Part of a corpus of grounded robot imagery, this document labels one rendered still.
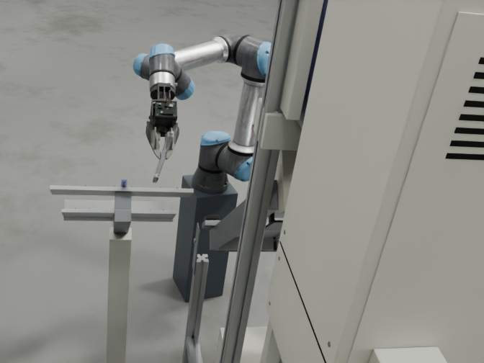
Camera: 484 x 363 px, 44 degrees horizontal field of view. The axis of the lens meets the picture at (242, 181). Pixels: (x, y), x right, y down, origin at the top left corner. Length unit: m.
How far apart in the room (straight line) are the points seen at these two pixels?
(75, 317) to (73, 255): 0.42
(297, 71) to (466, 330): 0.47
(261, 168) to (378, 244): 0.43
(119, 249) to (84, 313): 0.98
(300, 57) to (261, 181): 0.27
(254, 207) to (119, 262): 0.63
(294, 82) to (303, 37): 0.08
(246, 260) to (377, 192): 0.57
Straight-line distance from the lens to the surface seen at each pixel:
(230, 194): 2.40
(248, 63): 2.11
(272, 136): 1.08
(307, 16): 0.97
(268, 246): 1.90
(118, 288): 1.76
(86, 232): 3.07
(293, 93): 1.01
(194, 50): 2.05
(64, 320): 2.60
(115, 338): 1.90
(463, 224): 0.78
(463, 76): 0.67
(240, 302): 1.32
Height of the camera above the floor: 1.80
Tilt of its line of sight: 30 degrees down
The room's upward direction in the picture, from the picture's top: 9 degrees clockwise
